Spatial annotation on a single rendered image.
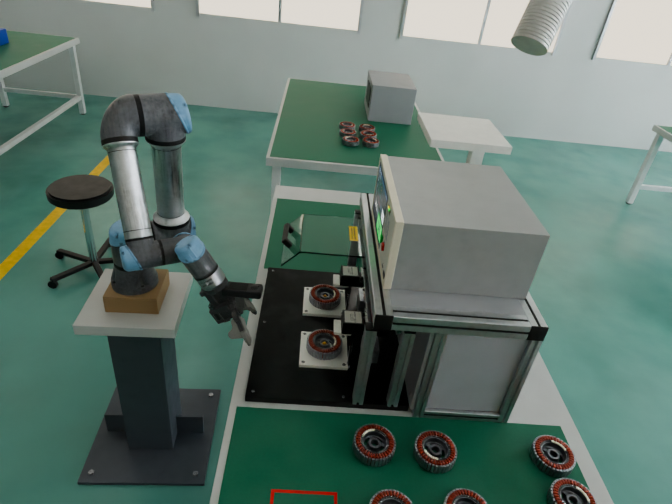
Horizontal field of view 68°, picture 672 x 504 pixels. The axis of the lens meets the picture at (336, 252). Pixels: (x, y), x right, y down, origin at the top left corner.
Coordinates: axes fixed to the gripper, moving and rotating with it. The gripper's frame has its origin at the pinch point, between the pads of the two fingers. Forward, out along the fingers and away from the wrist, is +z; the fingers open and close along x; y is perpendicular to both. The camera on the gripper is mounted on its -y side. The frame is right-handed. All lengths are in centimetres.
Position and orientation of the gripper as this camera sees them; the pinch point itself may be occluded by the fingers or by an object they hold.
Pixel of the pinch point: (255, 328)
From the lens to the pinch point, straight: 157.1
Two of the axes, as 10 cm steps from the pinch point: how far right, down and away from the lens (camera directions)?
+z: 4.1, 7.6, 5.0
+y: -9.1, 3.5, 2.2
